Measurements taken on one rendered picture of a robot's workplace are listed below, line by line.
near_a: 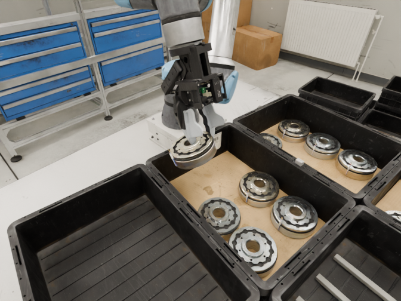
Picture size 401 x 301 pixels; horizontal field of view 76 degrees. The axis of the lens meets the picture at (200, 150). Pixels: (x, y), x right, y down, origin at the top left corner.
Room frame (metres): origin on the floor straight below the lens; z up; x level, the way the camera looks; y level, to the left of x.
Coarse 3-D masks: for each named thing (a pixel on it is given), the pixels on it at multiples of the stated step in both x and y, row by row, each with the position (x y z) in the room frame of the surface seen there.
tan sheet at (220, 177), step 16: (224, 160) 0.59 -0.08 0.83; (192, 176) 0.52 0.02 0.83; (208, 176) 0.52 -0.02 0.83; (224, 176) 0.52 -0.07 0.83; (240, 176) 0.52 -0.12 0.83; (192, 192) 0.46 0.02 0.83; (208, 192) 0.46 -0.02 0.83; (224, 192) 0.46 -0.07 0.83; (240, 208) 0.41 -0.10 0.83; (256, 208) 0.41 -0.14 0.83; (240, 224) 0.36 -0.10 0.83; (256, 224) 0.36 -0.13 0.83; (272, 224) 0.36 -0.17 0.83; (320, 224) 0.36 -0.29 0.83; (288, 240) 0.32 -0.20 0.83; (304, 240) 0.32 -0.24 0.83; (288, 256) 0.28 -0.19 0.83; (272, 272) 0.25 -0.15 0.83
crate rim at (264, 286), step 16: (240, 128) 0.62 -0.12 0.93; (288, 160) 0.48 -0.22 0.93; (160, 176) 0.42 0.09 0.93; (176, 192) 0.37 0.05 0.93; (336, 192) 0.37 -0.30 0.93; (192, 208) 0.33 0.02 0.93; (352, 208) 0.33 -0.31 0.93; (208, 224) 0.29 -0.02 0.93; (336, 224) 0.29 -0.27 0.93; (224, 240) 0.26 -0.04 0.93; (320, 240) 0.26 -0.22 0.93; (304, 256) 0.23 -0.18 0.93; (288, 272) 0.20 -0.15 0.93; (272, 288) 0.17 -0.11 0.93
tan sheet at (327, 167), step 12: (264, 132) 0.74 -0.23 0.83; (276, 132) 0.74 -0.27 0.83; (288, 144) 0.67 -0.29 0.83; (300, 144) 0.67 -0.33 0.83; (300, 156) 0.61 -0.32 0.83; (312, 156) 0.61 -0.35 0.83; (324, 168) 0.56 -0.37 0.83; (336, 168) 0.56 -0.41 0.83; (336, 180) 0.51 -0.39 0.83; (348, 180) 0.51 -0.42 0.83; (360, 180) 0.51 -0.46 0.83
